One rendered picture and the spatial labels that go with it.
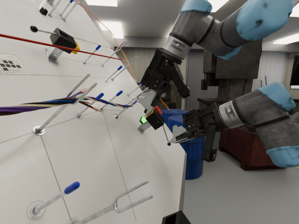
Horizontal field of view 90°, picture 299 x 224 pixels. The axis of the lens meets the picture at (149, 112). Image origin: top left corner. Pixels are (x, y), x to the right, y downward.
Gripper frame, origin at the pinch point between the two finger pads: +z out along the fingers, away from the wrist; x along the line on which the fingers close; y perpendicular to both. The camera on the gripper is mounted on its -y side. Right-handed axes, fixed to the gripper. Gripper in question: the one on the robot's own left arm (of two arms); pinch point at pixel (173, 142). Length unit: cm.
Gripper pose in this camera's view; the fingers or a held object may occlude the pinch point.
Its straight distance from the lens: 58.1
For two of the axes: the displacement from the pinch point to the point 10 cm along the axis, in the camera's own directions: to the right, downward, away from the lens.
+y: -1.7, -9.0, 3.9
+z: -6.8, 4.0, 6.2
